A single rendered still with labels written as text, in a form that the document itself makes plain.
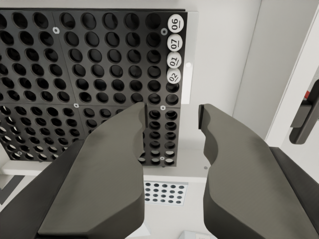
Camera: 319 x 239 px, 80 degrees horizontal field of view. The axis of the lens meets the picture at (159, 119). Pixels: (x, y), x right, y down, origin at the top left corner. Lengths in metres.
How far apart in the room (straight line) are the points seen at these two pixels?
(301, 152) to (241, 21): 0.34
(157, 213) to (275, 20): 0.54
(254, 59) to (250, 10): 0.05
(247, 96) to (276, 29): 0.08
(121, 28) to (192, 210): 0.52
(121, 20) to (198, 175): 0.21
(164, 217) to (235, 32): 0.53
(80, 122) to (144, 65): 0.10
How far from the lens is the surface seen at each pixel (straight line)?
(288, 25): 0.20
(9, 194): 0.37
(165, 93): 0.19
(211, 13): 0.24
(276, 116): 0.20
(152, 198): 0.50
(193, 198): 0.56
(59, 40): 0.20
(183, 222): 0.66
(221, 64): 0.26
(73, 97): 0.22
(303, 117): 0.23
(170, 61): 0.17
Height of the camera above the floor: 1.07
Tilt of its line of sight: 56 degrees down
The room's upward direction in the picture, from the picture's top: 175 degrees counter-clockwise
